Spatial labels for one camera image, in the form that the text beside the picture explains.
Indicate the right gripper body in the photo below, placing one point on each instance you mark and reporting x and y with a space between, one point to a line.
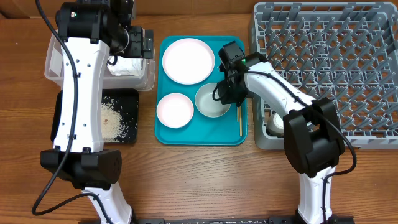
230 93

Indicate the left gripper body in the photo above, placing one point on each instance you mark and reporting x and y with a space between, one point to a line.
135 40

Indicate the grey bowl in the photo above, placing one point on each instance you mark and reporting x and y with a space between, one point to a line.
205 103

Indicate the white napkin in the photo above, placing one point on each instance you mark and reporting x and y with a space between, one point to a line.
119 66

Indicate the large white plate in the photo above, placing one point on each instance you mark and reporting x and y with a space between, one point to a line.
188 61

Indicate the white cup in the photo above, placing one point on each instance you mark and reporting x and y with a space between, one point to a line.
275 125

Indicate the small white plate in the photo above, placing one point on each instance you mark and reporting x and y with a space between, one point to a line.
175 110

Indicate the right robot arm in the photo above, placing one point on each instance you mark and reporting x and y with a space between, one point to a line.
311 130

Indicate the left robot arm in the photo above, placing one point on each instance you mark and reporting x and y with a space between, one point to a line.
78 154

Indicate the teal serving tray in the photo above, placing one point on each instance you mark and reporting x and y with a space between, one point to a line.
201 130

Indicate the black tray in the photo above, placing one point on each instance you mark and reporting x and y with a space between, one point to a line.
124 102

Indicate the spilled rice pile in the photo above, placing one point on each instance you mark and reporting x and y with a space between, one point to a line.
112 121

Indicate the clear plastic bin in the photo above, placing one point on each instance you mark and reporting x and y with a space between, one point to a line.
146 77

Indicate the grey dish rack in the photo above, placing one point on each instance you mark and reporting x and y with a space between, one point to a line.
345 51

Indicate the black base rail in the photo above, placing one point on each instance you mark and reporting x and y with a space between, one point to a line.
271 220

